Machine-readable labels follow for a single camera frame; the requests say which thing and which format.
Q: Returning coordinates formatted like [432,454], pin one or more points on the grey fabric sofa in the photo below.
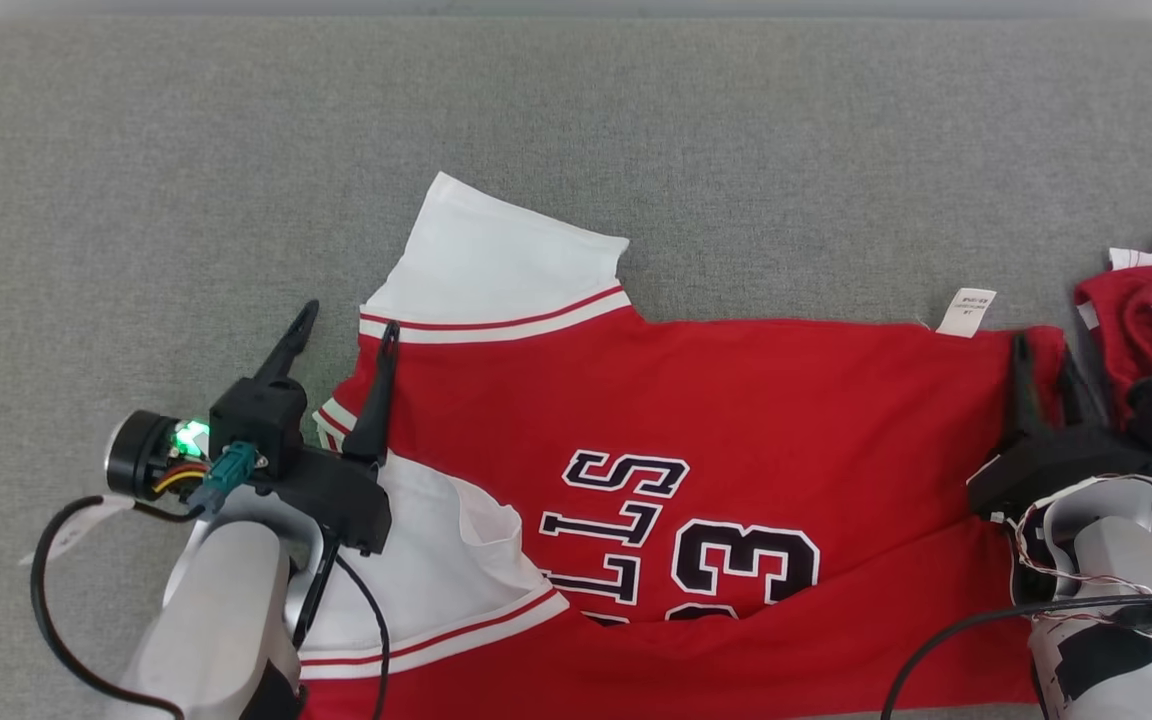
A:
[636,120]

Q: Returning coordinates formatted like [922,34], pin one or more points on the red white basketball shorts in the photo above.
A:
[1121,330]

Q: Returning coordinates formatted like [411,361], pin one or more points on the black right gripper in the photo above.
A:
[1056,465]

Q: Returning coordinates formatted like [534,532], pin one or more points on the red white basketball jersey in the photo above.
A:
[786,420]

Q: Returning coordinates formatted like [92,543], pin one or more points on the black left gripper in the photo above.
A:
[346,500]

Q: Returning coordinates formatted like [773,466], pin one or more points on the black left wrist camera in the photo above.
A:
[256,420]

